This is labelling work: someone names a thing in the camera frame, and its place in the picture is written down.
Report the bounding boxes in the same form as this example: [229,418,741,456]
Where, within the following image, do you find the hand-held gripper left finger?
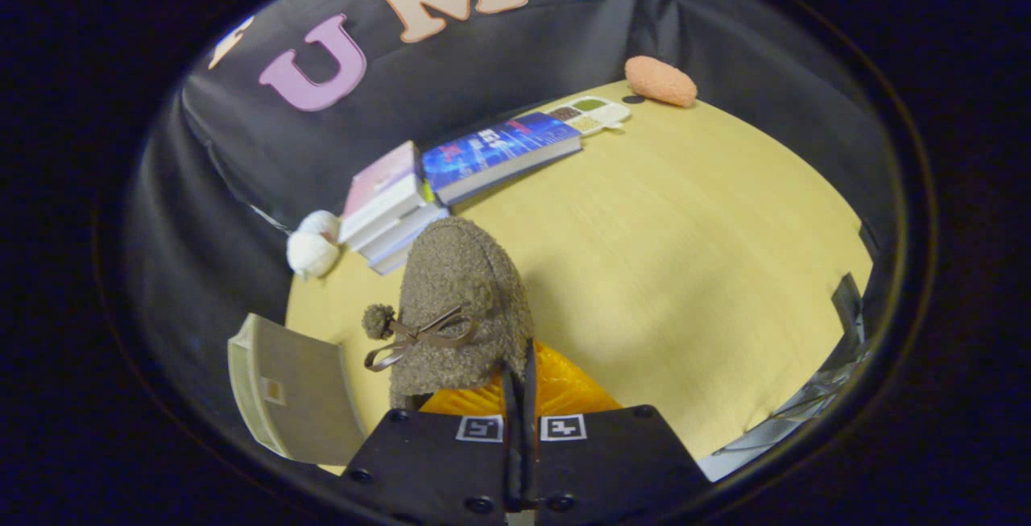
[337,363,523,526]

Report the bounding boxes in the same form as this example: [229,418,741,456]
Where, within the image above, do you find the orange fuzzy plush object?
[624,55,698,109]

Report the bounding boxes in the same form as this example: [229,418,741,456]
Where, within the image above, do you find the white divided tray with grains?
[545,95,632,138]

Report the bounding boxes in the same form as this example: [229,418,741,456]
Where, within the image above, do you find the blue cover book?
[421,111,583,207]

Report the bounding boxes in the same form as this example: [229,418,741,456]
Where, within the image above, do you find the white plush ball toy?
[286,209,344,280]

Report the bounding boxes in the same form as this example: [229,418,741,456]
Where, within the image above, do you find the pink cover book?
[337,140,426,244]

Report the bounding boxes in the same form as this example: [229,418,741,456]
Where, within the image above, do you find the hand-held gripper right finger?
[522,338,714,526]

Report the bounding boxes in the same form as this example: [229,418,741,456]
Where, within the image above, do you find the brown fuzzy shoe with bow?
[362,216,536,411]

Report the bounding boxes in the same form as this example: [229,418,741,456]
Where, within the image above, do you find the black backdrop cloth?
[121,0,905,462]

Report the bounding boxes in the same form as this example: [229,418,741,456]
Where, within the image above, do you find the grey metal frame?
[696,271,876,483]

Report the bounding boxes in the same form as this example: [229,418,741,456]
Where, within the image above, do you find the white book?
[354,201,450,264]
[369,238,420,276]

